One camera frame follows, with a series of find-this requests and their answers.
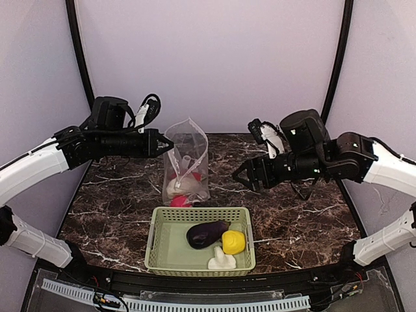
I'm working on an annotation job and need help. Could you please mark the red chili pepper toy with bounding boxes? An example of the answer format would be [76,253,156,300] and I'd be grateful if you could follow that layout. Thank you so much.
[190,172,202,182]

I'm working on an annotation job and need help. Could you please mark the clear zip top bag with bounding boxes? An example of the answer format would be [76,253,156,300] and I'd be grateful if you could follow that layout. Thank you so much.
[162,118,211,206]

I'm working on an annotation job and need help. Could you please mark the white cauliflower toy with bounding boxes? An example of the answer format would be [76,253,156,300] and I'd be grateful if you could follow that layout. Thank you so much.
[166,176,202,199]

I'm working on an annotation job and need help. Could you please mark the yellow bell pepper toy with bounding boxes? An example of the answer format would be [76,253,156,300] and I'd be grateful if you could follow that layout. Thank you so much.
[222,230,246,255]

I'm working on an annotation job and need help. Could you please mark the purple eggplant toy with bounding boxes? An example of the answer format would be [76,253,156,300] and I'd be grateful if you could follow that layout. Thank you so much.
[186,220,231,250]

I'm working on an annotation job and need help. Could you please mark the white mushroom toy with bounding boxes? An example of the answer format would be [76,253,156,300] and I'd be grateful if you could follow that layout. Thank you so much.
[207,246,237,270]

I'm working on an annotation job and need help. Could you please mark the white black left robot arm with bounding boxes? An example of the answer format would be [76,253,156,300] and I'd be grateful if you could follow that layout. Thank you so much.
[1,94,174,270]

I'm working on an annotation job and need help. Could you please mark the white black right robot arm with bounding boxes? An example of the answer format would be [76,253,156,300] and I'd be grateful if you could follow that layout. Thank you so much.
[232,109,415,196]

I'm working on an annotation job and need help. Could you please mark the green plastic basket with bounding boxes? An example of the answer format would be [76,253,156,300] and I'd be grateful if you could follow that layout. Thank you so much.
[144,207,256,278]

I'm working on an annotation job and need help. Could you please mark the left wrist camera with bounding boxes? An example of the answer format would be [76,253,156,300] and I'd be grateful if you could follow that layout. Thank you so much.
[135,94,161,133]

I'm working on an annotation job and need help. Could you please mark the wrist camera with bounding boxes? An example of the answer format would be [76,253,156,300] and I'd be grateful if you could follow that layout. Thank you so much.
[248,118,285,159]
[135,94,161,133]

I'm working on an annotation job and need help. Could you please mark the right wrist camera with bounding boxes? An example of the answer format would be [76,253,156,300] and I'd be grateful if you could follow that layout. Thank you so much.
[248,118,285,159]

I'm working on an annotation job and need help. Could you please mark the white cable duct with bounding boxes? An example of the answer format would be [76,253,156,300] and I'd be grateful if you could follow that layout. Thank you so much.
[41,278,311,311]

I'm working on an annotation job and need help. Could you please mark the black front rail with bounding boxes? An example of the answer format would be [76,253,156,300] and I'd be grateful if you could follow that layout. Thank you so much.
[55,250,395,306]

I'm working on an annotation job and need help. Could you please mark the black left frame post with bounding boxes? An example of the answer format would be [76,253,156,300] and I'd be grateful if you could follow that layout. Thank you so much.
[65,0,95,108]

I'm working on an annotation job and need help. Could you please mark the black frame post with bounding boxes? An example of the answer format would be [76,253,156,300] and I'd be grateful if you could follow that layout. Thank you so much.
[320,0,354,125]
[65,0,95,108]

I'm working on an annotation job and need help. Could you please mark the black right frame post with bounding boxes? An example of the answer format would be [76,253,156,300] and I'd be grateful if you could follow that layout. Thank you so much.
[320,0,354,125]

